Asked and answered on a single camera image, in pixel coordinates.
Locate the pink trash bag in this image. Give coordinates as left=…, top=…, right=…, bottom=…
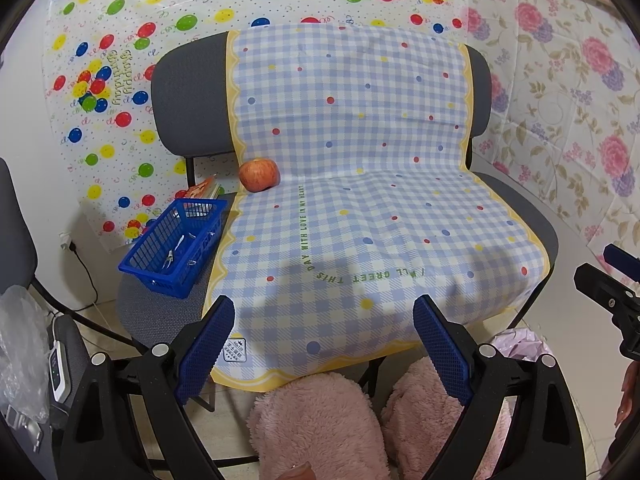
left=492, top=327, right=548, bottom=366

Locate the grey office chair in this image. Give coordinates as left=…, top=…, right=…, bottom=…
left=117, top=30, right=560, bottom=411

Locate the black power cable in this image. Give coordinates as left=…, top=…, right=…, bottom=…
left=72, top=245, right=98, bottom=308

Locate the blue plastic basket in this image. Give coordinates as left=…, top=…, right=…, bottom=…
left=118, top=199, right=230, bottom=298

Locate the balloon printed plastic sheet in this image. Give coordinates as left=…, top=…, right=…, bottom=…
left=42, top=0, right=471, bottom=256

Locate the floral printed plastic sheet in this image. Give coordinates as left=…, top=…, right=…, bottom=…
left=462, top=0, right=640, bottom=301

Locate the orange snack packet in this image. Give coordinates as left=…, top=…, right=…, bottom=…
left=181, top=176, right=223, bottom=201

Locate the blue checkered dotted cloth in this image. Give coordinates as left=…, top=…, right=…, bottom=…
left=202, top=22, right=551, bottom=393

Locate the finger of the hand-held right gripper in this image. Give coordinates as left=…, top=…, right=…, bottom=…
left=574, top=262, right=640, bottom=311
left=602, top=244, right=640, bottom=275

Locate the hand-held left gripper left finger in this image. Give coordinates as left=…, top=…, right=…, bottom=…
left=60, top=295, right=236, bottom=480

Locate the person's right hand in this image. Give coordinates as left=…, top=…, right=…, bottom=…
left=617, top=360, right=640, bottom=426

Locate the person's left leg pink fleece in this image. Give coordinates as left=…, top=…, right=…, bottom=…
left=250, top=375, right=391, bottom=480

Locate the grey side chair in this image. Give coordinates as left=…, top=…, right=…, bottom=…
left=0, top=157, right=93, bottom=413

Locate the clear plastic bag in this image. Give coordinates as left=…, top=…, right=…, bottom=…
left=0, top=285, right=56, bottom=426

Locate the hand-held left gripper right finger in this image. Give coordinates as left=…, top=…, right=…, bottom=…
left=412, top=294, right=586, bottom=480

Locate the person's left hand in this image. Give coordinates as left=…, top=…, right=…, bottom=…
left=277, top=464, right=317, bottom=480

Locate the red apple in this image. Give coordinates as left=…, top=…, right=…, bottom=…
left=238, top=157, right=281, bottom=193

